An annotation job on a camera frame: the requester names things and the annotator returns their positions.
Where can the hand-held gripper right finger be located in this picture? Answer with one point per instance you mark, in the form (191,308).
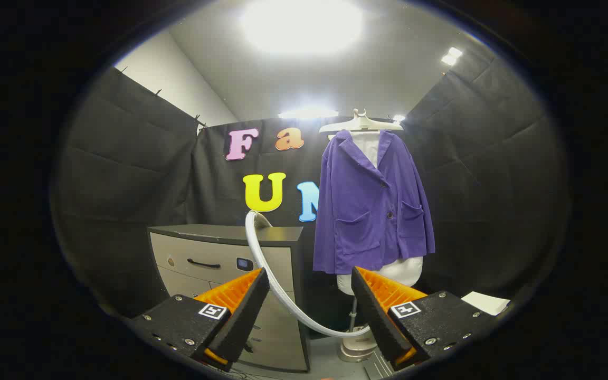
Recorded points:
(378,316)

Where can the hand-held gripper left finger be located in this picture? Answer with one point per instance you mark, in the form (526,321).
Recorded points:
(240,316)

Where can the beige garment steamer base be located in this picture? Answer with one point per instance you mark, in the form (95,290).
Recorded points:
(357,348)

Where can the white clothes hanger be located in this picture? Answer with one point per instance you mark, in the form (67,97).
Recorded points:
(361,124)

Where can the metal stand pole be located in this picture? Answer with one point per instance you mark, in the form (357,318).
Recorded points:
(353,311)

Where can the white mannequin form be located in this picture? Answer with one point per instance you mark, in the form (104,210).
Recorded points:
(404,272)

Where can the small cabinet display panel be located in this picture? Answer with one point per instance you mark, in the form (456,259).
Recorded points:
(244,264)

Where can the grey drawer cabinet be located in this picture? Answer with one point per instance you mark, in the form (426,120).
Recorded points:
(214,250)

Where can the white paper sheet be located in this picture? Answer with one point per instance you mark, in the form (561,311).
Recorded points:
(486,303)

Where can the black backdrop cloth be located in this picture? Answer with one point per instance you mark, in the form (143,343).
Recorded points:
(124,174)

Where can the long ceiling light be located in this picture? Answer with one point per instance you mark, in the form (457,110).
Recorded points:
(306,113)

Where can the small square ceiling light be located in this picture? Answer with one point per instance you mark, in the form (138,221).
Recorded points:
(452,56)

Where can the large ceiling light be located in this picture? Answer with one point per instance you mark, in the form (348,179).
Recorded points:
(301,24)

